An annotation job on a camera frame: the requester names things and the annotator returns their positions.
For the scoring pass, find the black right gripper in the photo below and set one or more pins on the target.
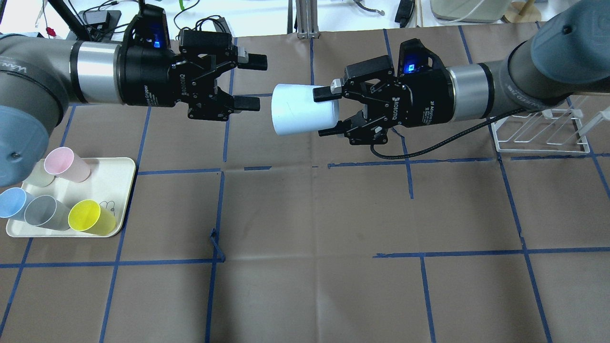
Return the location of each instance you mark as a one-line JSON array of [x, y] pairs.
[[424, 95]]

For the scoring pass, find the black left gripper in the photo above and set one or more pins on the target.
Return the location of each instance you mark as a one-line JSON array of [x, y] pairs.
[[147, 76]]

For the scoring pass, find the light blue plastic cup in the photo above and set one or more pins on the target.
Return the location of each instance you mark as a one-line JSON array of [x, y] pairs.
[[294, 110]]

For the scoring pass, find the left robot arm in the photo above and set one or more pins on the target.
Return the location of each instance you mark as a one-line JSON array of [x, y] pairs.
[[41, 77]]

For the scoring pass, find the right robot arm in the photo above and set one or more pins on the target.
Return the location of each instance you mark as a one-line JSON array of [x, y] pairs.
[[569, 54]]

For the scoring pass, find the pink plastic cup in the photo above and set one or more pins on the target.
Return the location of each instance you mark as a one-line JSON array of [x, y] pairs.
[[64, 163]]

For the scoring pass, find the yellow plastic cup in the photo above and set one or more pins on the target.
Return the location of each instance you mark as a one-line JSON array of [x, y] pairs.
[[90, 217]]

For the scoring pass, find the cream plastic cup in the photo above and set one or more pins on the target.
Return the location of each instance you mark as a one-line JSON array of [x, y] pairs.
[[39, 177]]

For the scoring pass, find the grey plastic cup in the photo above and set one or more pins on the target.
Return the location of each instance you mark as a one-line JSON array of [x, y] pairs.
[[47, 212]]

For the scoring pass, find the cream serving tray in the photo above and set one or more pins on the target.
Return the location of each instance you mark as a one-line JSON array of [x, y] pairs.
[[110, 184]]

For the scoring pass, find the wooden mug tree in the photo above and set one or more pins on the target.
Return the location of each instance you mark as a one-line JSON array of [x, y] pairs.
[[522, 11]]

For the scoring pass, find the aluminium frame post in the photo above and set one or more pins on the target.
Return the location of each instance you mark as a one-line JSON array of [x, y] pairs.
[[303, 18]]

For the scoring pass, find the white wire cup rack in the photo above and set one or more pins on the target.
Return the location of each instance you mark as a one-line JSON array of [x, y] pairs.
[[561, 130]]

